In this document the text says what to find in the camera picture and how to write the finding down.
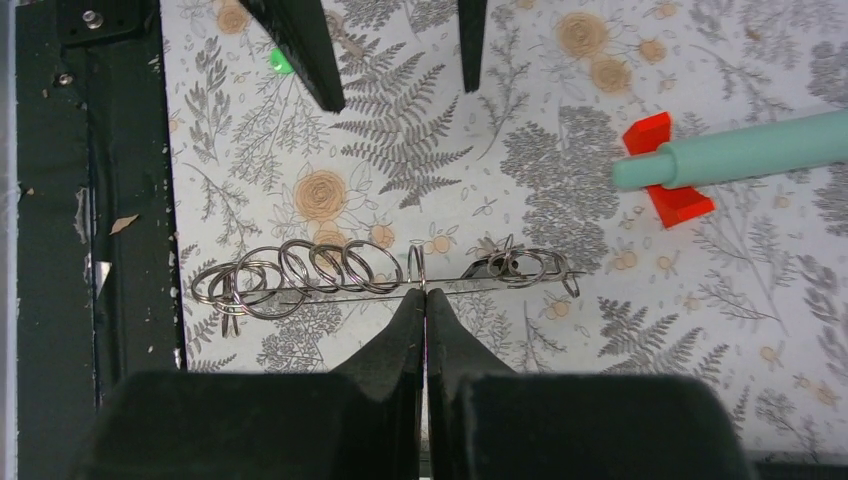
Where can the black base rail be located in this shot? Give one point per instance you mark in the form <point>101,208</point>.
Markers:
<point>97,286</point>

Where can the black key tag with key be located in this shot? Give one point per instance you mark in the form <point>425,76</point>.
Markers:
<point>489,267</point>

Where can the green key tag with key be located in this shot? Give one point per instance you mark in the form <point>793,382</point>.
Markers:
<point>279,62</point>

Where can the silver carabiner keyring with chain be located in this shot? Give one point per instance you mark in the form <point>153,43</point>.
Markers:
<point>273,283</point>

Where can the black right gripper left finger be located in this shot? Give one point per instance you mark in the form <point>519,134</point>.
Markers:
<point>360,420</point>

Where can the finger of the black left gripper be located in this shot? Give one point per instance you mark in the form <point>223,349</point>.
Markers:
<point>472,20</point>
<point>299,29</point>

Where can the red rolling pin stand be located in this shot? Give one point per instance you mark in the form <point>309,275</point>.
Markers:
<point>654,168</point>

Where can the floral patterned table mat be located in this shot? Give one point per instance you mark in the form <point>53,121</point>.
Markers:
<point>752,298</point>

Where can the teal rolling pin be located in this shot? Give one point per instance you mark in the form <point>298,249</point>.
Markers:
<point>766,149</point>

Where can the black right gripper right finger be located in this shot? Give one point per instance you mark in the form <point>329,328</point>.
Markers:
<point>487,421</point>

